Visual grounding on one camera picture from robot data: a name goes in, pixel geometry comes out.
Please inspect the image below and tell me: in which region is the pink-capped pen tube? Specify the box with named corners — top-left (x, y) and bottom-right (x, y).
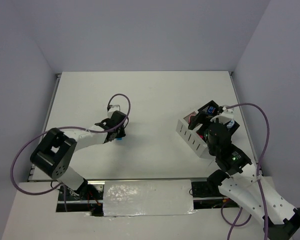
top-left (188, 114), bottom-right (197, 124)

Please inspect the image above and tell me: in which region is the small blue-capped bottle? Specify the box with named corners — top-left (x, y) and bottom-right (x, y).
top-left (207, 106), bottom-right (215, 114)

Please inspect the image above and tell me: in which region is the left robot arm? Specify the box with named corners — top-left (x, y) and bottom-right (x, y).
top-left (30, 110), bottom-right (127, 200)

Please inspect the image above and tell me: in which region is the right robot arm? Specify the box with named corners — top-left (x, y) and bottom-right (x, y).
top-left (188, 112), bottom-right (300, 240)

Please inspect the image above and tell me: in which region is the black tray container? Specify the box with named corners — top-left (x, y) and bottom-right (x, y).
top-left (197, 100), bottom-right (240, 135)

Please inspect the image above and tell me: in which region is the white compartment organizer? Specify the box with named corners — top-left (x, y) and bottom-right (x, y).
top-left (176, 110), bottom-right (208, 159)

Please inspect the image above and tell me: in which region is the silver taped panel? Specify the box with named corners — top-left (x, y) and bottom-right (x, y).
top-left (102, 179), bottom-right (195, 217)

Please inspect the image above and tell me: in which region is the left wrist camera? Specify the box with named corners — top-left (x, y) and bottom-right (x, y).
top-left (107, 104), bottom-right (121, 118)

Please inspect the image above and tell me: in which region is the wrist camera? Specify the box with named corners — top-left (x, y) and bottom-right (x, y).
top-left (210, 106), bottom-right (234, 124)
top-left (107, 104), bottom-right (121, 118)

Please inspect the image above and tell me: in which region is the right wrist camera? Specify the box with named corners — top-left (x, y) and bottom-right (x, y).
top-left (210, 106), bottom-right (234, 124)

